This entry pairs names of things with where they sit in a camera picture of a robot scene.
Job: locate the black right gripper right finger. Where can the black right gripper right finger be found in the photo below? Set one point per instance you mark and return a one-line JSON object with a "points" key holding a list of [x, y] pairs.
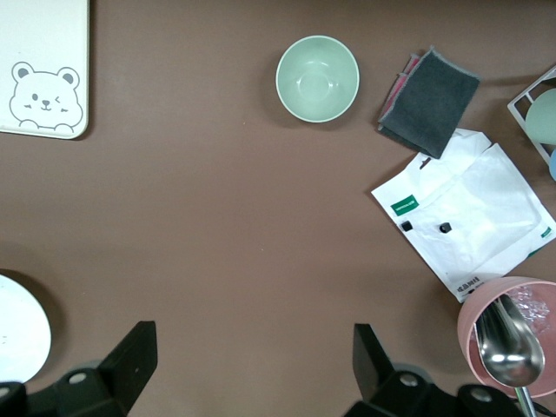
{"points": [[373, 369]]}

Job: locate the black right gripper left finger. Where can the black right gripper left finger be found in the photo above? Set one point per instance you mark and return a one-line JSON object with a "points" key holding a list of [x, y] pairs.
{"points": [[130, 360]]}

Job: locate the white round plate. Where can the white round plate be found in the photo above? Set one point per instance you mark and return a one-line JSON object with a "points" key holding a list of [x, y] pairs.
{"points": [[19, 330]]}

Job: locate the pink bowl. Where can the pink bowl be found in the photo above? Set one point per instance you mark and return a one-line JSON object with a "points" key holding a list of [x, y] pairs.
{"points": [[467, 330]]}

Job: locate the metal scoop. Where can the metal scoop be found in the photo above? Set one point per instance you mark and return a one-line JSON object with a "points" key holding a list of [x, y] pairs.
{"points": [[512, 352]]}

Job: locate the white plastic bag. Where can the white plastic bag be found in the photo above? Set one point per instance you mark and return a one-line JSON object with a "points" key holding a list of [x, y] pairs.
{"points": [[478, 208]]}

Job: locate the light blue cup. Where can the light blue cup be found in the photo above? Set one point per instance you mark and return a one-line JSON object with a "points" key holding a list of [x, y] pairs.
{"points": [[553, 165]]}

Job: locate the dark grey folded cloth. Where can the dark grey folded cloth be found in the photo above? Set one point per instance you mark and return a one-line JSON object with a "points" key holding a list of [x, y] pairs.
{"points": [[434, 100]]}

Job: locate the pale green bowl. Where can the pale green bowl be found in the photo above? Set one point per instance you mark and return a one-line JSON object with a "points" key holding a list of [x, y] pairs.
{"points": [[317, 78]]}

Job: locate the pale green cup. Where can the pale green cup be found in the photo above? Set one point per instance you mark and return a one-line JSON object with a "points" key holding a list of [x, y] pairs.
{"points": [[543, 117]]}

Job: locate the cream tray with bear print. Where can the cream tray with bear print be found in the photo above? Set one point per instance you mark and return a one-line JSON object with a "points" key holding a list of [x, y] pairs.
{"points": [[43, 35]]}

